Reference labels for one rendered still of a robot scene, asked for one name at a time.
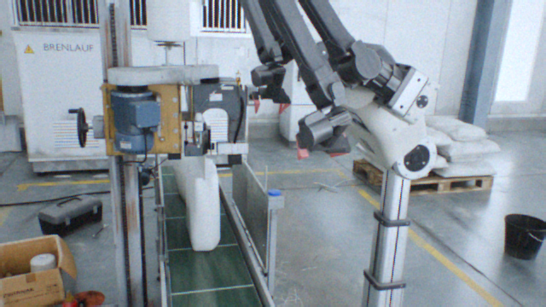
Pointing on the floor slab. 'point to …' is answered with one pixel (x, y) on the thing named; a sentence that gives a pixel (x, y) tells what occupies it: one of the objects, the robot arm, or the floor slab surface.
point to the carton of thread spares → (12, 256)
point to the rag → (90, 298)
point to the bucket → (524, 235)
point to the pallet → (439, 185)
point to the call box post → (271, 252)
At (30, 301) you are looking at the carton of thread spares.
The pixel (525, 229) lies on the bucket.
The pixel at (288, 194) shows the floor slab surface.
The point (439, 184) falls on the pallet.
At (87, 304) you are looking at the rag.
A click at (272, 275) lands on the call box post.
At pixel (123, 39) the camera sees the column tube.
